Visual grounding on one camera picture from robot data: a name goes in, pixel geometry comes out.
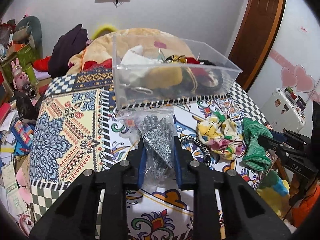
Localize black white braided cord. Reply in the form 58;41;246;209
178;134;213;167

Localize clear plastic storage box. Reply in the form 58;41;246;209
112;35;242;109

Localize grey green plush toy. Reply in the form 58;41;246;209
12;16;43;56

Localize grey gloves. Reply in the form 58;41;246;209
117;106;177;191

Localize pink rabbit toy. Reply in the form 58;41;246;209
11;58;30;92

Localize floral fabric scrunchie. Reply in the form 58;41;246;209
196;111;244;160

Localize green knitted cloth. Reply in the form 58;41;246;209
242;118;273;172

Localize patterned colourful tablecloth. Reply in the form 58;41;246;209
29;70;268;239

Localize white sliding wardrobe door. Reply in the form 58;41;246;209
248;0;319;136

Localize green gift bag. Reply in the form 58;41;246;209
1;44;39;79

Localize yellow curved pillow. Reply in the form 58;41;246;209
91;24;118;40

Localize green bottle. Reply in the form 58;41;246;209
24;63;39;86

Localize beige floral blanket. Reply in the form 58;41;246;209
67;28;194;75

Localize dark purple garment pile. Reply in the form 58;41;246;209
48;24;88;79

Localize brown wooden door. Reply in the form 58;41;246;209
229;0;286;91

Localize white suitcase with stickers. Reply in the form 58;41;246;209
261;88;306;133

